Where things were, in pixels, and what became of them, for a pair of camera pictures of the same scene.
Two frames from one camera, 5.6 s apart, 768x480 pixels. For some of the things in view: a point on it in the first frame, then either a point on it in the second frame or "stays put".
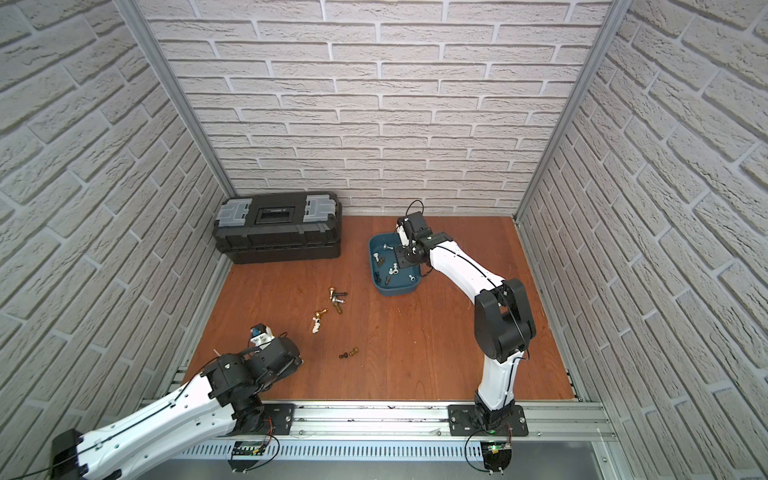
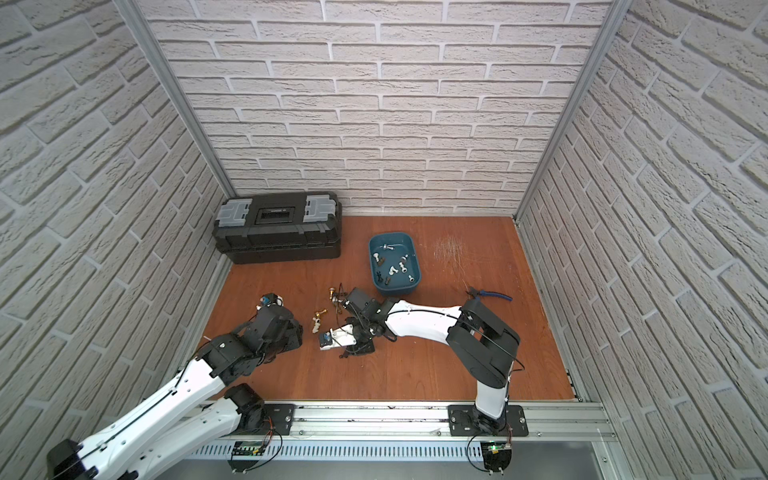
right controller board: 496,455 stays put
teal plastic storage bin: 388,277 stays put
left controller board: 245,455 stays put
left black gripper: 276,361 → 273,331
